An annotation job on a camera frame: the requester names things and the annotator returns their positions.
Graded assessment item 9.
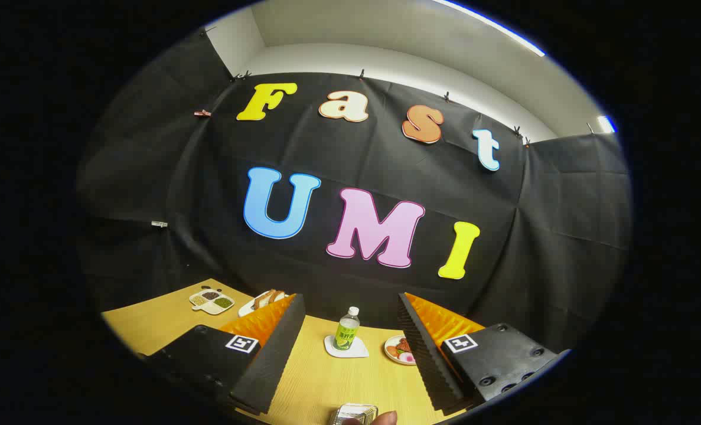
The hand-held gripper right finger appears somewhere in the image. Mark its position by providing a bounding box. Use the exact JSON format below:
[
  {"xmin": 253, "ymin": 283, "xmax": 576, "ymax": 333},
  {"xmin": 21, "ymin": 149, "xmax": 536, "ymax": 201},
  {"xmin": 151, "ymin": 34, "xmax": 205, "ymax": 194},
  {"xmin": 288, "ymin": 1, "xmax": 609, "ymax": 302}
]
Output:
[{"xmin": 397, "ymin": 292, "xmax": 570, "ymax": 413}]

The white compartment dish with grains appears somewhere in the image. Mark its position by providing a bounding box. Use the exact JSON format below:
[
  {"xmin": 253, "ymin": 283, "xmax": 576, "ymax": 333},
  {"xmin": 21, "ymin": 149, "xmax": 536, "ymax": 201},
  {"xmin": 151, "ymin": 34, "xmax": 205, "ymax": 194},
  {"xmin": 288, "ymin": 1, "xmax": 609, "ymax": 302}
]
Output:
[{"xmin": 189, "ymin": 288, "xmax": 235, "ymax": 315}]

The sliced bread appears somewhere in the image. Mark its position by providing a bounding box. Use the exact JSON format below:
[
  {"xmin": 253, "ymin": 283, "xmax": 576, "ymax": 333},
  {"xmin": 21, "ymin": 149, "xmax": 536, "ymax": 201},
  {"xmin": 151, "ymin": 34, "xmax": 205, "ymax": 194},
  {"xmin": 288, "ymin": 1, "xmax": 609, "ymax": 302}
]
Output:
[{"xmin": 253, "ymin": 289, "xmax": 287, "ymax": 309}]

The black backdrop cloth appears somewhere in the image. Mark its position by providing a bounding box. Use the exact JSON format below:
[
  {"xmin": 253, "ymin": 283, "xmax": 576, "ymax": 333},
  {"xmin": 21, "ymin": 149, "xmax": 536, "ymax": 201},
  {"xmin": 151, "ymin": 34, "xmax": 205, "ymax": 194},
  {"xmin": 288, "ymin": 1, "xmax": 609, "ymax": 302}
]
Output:
[{"xmin": 76, "ymin": 30, "xmax": 633, "ymax": 355}]

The metal wire basket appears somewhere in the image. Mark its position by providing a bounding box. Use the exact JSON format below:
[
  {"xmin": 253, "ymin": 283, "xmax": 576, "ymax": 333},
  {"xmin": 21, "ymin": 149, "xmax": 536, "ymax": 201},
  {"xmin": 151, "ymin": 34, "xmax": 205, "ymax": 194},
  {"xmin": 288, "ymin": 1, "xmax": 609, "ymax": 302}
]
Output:
[{"xmin": 328, "ymin": 403, "xmax": 379, "ymax": 425}]

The round plate with food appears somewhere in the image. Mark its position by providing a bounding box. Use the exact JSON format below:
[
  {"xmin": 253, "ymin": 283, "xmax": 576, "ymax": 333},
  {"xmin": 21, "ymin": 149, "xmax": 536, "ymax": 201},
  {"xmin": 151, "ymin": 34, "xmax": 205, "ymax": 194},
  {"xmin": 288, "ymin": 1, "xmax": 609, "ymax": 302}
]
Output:
[{"xmin": 384, "ymin": 335, "xmax": 417, "ymax": 366}]

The green drink bottle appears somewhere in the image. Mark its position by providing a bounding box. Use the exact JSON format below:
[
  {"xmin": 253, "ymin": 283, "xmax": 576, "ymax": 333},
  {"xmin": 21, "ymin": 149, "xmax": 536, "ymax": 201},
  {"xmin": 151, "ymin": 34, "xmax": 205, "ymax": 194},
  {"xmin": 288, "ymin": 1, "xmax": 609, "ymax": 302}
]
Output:
[{"xmin": 333, "ymin": 306, "xmax": 361, "ymax": 351}]

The white square coaster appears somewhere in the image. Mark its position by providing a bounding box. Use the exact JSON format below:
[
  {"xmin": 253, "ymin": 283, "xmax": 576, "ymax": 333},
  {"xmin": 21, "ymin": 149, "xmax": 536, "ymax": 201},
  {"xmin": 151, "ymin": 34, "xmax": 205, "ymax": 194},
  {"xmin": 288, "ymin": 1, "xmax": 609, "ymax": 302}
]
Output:
[{"xmin": 324, "ymin": 335, "xmax": 370, "ymax": 359}]

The white oblong plate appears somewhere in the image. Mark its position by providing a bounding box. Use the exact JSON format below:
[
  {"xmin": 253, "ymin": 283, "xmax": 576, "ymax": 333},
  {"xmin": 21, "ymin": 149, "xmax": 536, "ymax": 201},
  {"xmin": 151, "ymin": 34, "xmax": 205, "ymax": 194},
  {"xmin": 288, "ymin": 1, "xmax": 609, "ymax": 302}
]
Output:
[{"xmin": 238, "ymin": 289, "xmax": 292, "ymax": 318}]

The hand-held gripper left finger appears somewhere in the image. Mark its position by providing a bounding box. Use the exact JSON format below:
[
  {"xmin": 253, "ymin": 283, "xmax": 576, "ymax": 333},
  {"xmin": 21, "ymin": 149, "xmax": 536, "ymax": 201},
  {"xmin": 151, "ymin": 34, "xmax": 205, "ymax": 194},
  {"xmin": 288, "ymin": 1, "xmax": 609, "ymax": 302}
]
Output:
[{"xmin": 141, "ymin": 293, "xmax": 307, "ymax": 416}]

